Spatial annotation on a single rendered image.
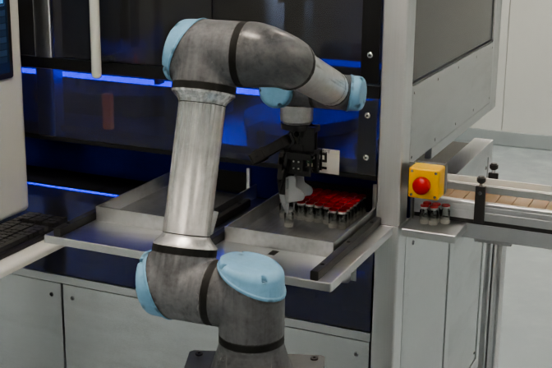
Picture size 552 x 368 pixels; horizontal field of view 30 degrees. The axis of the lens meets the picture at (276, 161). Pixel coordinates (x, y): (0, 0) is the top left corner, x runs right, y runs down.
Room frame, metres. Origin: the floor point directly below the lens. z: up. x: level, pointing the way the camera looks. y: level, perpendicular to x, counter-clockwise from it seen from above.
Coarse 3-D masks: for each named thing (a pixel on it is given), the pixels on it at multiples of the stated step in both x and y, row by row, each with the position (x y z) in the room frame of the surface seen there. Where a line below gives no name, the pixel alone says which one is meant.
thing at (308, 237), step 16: (256, 208) 2.33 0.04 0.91; (272, 208) 2.41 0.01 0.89; (240, 224) 2.25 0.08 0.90; (256, 224) 2.30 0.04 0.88; (272, 224) 2.30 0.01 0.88; (304, 224) 2.30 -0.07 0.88; (320, 224) 2.30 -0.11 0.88; (352, 224) 2.31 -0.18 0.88; (224, 240) 2.19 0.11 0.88; (240, 240) 2.17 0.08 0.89; (256, 240) 2.15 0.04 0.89; (272, 240) 2.14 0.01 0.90; (288, 240) 2.12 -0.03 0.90; (304, 240) 2.11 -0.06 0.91; (320, 240) 2.10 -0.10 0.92; (336, 240) 2.10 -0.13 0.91
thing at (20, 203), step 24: (0, 0) 2.58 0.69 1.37; (0, 24) 2.57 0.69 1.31; (0, 48) 2.57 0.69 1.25; (0, 72) 2.56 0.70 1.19; (0, 96) 2.56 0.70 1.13; (0, 120) 2.56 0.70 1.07; (0, 144) 2.55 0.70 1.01; (24, 144) 2.64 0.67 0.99; (0, 168) 2.55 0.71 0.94; (24, 168) 2.64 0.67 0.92; (0, 192) 2.54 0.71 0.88; (24, 192) 2.63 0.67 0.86; (0, 216) 2.54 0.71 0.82
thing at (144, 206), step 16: (160, 176) 2.60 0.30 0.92; (128, 192) 2.45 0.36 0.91; (144, 192) 2.52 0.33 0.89; (160, 192) 2.56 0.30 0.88; (224, 192) 2.56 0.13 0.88; (96, 208) 2.32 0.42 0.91; (112, 208) 2.31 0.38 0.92; (128, 208) 2.42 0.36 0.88; (144, 208) 2.42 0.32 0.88; (160, 208) 2.42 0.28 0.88; (224, 208) 2.36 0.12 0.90; (128, 224) 2.29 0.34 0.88; (144, 224) 2.27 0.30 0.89; (160, 224) 2.25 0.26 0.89
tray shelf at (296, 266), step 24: (48, 240) 2.21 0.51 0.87; (72, 240) 2.18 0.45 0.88; (96, 240) 2.18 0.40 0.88; (120, 240) 2.18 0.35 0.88; (144, 240) 2.19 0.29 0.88; (384, 240) 2.25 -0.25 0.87; (288, 264) 2.04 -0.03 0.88; (312, 264) 2.04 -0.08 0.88; (336, 264) 2.04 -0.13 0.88; (360, 264) 2.09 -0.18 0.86; (312, 288) 1.95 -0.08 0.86
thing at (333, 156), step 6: (324, 150) 2.37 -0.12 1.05; (330, 150) 2.36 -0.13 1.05; (336, 150) 2.36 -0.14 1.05; (330, 156) 2.36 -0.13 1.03; (336, 156) 2.36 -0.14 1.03; (330, 162) 2.36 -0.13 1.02; (336, 162) 2.36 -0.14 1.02; (330, 168) 2.36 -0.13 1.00; (336, 168) 2.36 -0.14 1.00; (336, 174) 2.36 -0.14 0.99
